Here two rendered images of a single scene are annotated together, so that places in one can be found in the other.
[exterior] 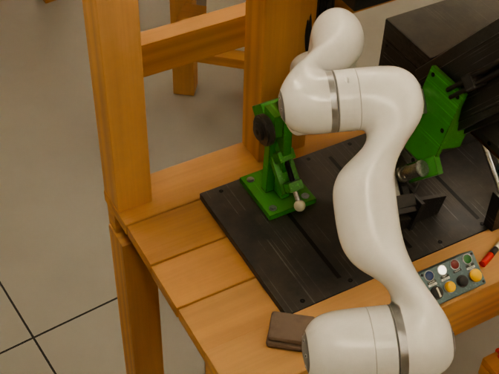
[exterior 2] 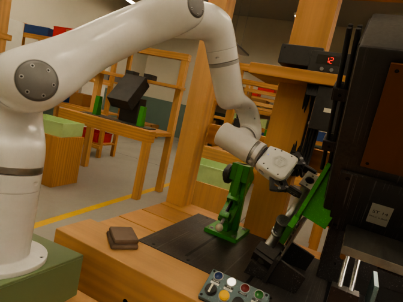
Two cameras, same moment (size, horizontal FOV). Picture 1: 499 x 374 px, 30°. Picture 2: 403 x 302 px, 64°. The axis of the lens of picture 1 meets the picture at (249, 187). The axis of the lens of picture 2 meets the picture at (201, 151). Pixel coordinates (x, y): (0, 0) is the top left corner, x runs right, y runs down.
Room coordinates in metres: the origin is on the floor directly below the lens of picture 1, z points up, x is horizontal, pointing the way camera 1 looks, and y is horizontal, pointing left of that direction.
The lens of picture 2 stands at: (0.81, -0.96, 1.34)
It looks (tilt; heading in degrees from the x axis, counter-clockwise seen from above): 8 degrees down; 56
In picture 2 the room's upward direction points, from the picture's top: 12 degrees clockwise
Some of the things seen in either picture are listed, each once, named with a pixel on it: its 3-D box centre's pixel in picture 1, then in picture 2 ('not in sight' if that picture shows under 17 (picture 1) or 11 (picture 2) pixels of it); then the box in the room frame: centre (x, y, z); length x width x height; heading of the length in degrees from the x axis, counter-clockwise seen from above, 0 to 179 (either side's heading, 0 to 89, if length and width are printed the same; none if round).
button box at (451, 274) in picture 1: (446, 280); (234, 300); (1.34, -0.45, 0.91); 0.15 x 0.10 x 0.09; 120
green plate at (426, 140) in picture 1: (443, 114); (323, 197); (1.61, -0.43, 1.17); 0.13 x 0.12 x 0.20; 120
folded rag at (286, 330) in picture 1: (292, 331); (122, 237); (1.19, -0.10, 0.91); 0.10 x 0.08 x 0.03; 81
